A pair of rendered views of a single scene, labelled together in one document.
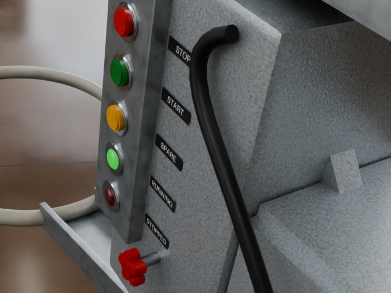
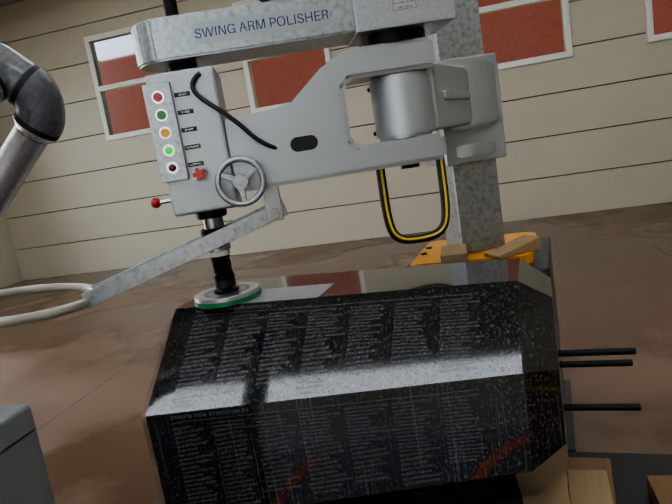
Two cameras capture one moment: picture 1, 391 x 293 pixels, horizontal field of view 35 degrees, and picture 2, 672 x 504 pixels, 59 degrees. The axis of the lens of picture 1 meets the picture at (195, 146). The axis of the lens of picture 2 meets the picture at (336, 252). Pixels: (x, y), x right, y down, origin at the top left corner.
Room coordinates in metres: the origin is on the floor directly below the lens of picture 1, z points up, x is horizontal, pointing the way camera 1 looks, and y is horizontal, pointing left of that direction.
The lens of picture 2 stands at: (-0.90, 1.28, 1.31)
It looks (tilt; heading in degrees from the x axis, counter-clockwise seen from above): 10 degrees down; 306
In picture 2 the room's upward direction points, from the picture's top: 9 degrees counter-clockwise
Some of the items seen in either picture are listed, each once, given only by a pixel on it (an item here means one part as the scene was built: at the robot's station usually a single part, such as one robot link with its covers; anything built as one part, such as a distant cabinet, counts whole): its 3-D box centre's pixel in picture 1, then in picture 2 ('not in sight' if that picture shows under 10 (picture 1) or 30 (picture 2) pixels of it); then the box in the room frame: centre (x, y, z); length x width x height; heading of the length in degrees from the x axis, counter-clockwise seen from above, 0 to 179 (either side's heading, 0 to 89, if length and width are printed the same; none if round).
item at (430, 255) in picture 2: not in sight; (475, 250); (0.10, -1.13, 0.76); 0.49 x 0.49 x 0.05; 15
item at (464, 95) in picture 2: not in sight; (443, 99); (0.07, -0.93, 1.41); 0.74 x 0.34 x 0.25; 97
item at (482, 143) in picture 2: not in sight; (459, 112); (0.10, -1.13, 1.36); 0.35 x 0.35 x 0.41
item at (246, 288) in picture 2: not in sight; (227, 292); (0.53, -0.06, 0.89); 0.21 x 0.21 x 0.01
